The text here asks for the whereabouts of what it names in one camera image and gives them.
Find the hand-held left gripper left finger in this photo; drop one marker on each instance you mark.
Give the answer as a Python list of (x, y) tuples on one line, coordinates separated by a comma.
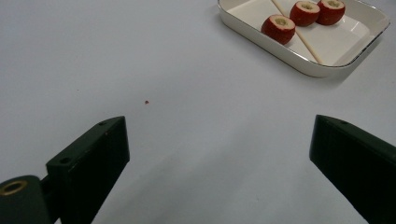
[(93, 161)]

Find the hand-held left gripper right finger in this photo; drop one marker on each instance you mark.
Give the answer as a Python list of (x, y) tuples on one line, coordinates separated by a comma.
[(358, 161)]

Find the white rectangular tray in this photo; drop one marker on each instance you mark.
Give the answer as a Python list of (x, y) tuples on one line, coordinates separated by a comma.
[(336, 43)]

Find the red small object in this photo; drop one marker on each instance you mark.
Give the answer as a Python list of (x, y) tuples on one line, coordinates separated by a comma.
[(308, 46)]

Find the red hawthorn fruit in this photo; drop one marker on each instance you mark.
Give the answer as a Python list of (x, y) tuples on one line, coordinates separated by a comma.
[(304, 13), (278, 28), (331, 11)]

